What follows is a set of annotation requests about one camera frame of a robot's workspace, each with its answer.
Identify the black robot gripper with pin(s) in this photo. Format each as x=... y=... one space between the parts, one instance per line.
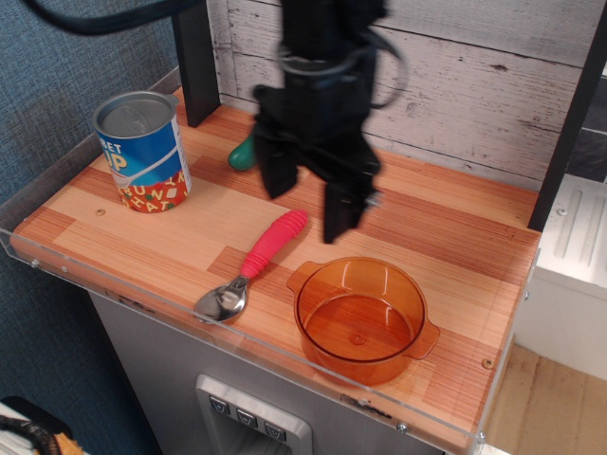
x=315 y=120

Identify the red handled metal spoon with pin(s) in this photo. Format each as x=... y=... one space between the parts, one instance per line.
x=229 y=300

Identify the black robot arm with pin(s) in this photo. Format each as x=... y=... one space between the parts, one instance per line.
x=328 y=58

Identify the green toy pickle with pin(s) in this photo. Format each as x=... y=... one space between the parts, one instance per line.
x=243 y=157

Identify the clear acrylic table guard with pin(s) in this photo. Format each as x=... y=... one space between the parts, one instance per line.
x=463 y=239

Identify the orange transparent plastic pot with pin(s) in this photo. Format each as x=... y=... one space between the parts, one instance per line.
x=361 y=318

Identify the blue soup can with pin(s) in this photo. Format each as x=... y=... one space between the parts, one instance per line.
x=141 y=142

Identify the grey toy fridge cabinet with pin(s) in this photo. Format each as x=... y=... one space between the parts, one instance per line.
x=162 y=363

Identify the silver dispenser button panel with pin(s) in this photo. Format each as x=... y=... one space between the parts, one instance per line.
x=239 y=423

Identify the white toy sink unit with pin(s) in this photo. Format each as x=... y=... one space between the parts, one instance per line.
x=563 y=313

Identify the black and orange object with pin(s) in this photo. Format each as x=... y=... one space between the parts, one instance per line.
x=29 y=429

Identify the dark right frame post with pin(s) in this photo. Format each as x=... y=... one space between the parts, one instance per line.
x=580 y=104

